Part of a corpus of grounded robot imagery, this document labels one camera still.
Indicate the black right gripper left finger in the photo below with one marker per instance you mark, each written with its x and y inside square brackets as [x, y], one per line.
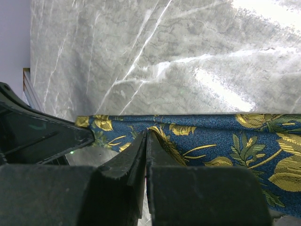
[50, 195]

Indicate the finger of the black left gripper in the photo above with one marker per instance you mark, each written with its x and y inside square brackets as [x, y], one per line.
[28, 136]

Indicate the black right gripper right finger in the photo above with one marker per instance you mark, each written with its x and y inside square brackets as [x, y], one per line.
[199, 195]

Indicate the blue floral yellow tie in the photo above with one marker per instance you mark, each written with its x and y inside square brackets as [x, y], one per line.
[267, 144]

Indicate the aluminium rail frame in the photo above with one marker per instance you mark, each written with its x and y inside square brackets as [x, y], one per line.
[29, 91]

